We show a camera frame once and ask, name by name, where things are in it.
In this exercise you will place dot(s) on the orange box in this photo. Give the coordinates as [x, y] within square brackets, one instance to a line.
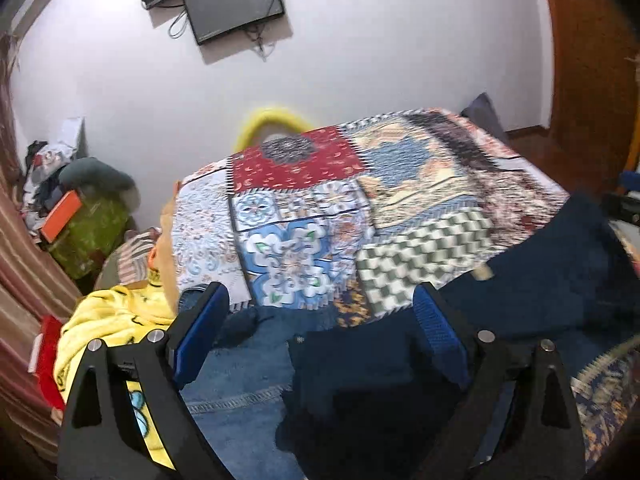
[60, 215]

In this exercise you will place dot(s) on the dark grey cushion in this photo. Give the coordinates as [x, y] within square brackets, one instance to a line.
[89, 173]

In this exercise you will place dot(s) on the yellow printed garment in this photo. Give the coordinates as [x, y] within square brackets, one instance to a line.
[119, 315]

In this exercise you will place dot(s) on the patchwork patterned bedspread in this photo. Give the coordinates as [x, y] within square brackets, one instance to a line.
[353, 217]

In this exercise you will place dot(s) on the striped red curtain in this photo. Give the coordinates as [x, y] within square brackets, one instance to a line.
[32, 286]

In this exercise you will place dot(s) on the small black wall monitor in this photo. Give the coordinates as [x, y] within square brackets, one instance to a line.
[210, 19]

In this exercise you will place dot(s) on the blue denim jeans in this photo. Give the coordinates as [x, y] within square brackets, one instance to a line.
[237, 398]

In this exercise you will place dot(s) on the green patterned bag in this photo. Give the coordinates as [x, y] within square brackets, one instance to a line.
[91, 235]

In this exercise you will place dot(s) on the navy patterned hooded garment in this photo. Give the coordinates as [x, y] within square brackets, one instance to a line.
[368, 403]

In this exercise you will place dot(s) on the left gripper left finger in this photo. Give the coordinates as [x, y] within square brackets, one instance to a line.
[101, 437]

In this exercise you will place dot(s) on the brown wooden door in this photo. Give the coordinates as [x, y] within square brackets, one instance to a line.
[595, 92]

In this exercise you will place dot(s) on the clutter pile in corner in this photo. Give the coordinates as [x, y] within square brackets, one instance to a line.
[46, 160]

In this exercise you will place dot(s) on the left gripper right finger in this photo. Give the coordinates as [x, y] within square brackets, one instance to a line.
[517, 420]

